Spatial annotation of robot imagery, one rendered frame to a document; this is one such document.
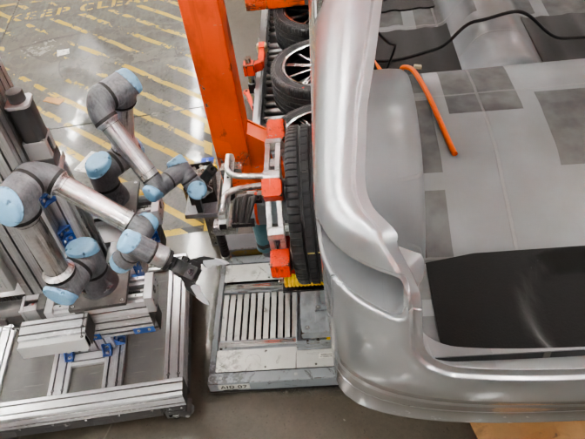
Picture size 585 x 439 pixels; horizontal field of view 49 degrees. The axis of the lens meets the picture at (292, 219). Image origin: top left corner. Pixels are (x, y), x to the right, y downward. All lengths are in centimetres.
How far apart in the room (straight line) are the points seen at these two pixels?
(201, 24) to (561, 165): 152
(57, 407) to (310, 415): 112
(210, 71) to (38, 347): 132
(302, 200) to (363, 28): 74
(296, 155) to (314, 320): 95
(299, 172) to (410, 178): 41
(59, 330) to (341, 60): 154
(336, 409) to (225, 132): 137
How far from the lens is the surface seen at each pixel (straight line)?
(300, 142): 247
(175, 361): 308
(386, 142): 227
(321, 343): 310
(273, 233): 243
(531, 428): 309
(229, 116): 301
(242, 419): 311
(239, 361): 318
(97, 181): 288
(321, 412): 308
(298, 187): 237
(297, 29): 463
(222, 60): 285
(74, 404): 312
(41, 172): 224
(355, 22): 193
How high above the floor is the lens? 270
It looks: 44 degrees down
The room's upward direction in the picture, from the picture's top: 9 degrees counter-clockwise
